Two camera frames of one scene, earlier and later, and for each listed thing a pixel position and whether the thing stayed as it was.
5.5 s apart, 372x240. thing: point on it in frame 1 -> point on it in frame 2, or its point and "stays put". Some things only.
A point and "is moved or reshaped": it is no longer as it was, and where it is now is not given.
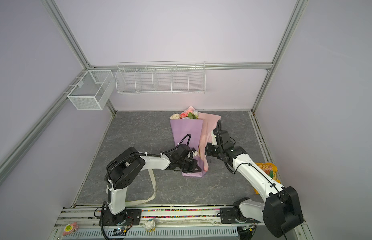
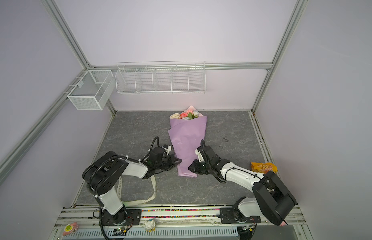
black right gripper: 209,148 -> 195,165
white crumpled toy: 149,225 stays put
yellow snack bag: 270,170 stays put
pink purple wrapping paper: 200,127 is moved or reshaped
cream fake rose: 175,116 stays put
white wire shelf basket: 185,77 stays put
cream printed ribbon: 143,202 stays put
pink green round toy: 70,228 stays put
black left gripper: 192,168 -> 172,163
